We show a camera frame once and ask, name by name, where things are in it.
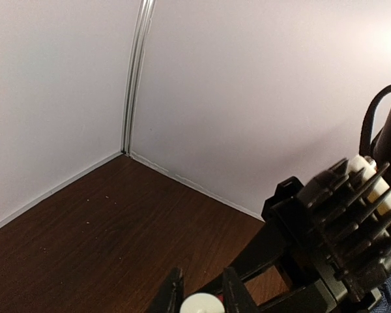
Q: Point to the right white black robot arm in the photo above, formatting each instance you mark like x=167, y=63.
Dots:
x=375, y=147

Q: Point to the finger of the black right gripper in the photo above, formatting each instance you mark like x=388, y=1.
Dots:
x=269, y=247
x=314, y=297

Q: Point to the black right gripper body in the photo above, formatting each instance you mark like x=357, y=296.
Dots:
x=311, y=259

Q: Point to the right aluminium corner post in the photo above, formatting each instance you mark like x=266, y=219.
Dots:
x=143, y=24

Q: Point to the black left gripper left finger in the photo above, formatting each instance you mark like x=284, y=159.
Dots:
x=170, y=294

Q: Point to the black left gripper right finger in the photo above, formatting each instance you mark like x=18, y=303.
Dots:
x=237, y=298

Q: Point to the white nail polish cap brush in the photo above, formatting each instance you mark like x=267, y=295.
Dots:
x=202, y=303

